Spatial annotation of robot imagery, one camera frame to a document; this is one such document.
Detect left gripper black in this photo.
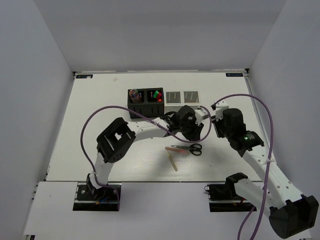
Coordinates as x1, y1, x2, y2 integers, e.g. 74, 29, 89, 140
179, 116, 205, 143

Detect black handled scissors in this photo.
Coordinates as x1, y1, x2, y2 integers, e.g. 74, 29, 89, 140
171, 143, 203, 156

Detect slim orange pen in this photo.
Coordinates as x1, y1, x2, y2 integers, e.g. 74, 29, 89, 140
164, 146, 188, 154

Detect slim yellow pen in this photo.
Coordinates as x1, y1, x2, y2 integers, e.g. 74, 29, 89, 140
166, 151, 178, 172

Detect green cap black highlighter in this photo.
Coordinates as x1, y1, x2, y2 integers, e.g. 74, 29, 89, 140
153, 90, 160, 99

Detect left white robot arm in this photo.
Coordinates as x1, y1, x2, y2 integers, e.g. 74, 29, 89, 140
86, 105, 208, 200

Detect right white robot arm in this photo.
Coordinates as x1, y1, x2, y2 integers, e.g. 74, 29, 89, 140
212, 105, 319, 239

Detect white double pen holder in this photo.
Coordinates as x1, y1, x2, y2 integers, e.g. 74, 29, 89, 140
163, 91, 201, 116

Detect black double pen holder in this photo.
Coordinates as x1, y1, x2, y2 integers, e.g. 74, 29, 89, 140
127, 87, 165, 118

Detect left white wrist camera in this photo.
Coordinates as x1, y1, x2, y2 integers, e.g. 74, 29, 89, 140
194, 108, 209, 126

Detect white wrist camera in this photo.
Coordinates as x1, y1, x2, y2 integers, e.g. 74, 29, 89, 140
194, 108, 209, 126
211, 100, 229, 121

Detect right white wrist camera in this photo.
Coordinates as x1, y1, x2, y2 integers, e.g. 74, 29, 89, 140
211, 100, 229, 121

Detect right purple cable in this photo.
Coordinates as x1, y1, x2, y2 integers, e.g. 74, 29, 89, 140
211, 93, 274, 240

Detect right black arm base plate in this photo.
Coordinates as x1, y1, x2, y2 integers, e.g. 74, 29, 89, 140
204, 183, 253, 213

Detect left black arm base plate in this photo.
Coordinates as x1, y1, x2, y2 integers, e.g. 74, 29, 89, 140
72, 183, 122, 212

